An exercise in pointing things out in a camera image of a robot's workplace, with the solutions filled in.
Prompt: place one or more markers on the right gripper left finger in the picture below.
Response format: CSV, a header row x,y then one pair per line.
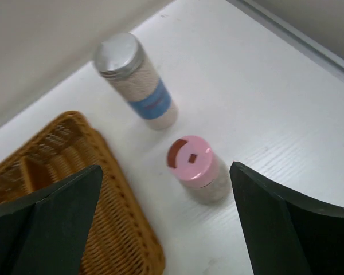
x,y
45,232

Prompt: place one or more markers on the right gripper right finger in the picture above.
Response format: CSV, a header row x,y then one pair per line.
x,y
285,231

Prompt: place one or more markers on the brown wicker divided tray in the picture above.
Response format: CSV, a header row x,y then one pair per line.
x,y
120,241

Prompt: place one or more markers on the pink cap spice jar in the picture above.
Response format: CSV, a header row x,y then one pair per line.
x,y
198,169

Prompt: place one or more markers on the white blue cylindrical shaker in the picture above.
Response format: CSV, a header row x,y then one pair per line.
x,y
122,61

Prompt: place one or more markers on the rear metal table rail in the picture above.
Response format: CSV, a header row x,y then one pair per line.
x,y
303,43

